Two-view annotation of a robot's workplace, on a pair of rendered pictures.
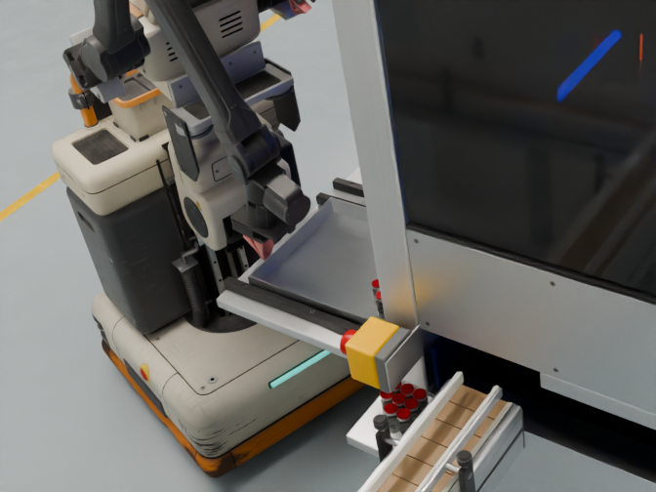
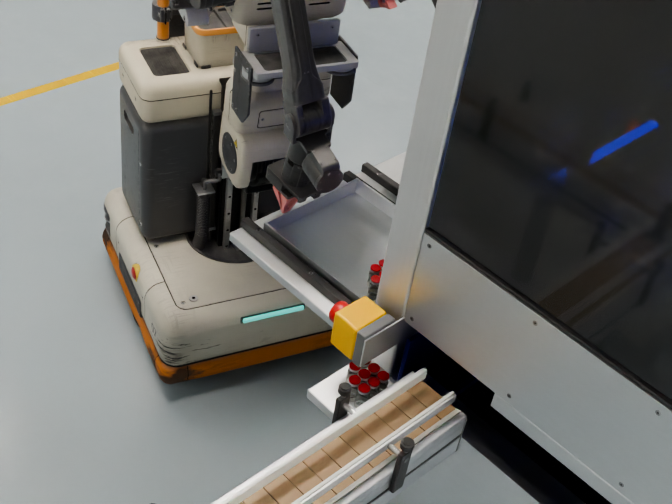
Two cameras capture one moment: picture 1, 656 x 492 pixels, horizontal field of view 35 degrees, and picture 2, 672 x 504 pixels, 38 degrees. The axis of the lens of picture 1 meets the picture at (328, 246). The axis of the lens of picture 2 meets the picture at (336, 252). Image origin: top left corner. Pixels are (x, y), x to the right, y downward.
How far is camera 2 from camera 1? 0.08 m
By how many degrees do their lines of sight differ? 3
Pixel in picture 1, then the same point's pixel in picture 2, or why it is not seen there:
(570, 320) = (538, 359)
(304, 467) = (246, 400)
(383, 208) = (410, 208)
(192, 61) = (285, 20)
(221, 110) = (294, 72)
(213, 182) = (255, 127)
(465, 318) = (446, 326)
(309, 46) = (368, 31)
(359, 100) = (426, 109)
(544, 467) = (466, 473)
